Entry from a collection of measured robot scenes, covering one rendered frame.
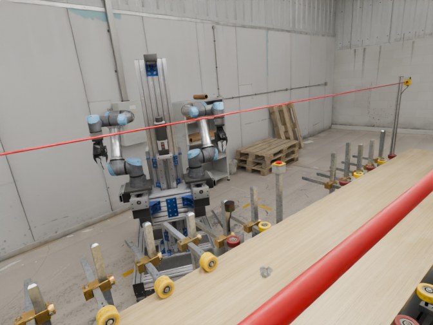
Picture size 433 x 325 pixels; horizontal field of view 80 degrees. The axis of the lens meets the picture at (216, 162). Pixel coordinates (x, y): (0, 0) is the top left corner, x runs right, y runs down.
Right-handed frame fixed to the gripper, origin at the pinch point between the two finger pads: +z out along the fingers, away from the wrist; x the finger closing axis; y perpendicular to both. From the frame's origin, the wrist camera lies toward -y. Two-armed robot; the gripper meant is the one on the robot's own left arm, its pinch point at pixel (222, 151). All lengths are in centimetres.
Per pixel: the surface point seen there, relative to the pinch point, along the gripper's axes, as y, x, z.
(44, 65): 182, 162, -84
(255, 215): -32, -12, 39
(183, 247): -55, 40, 37
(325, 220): -51, -52, 41
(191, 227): -52, 34, 28
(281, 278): -89, -2, 41
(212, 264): -73, 28, 37
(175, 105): 239, 11, -19
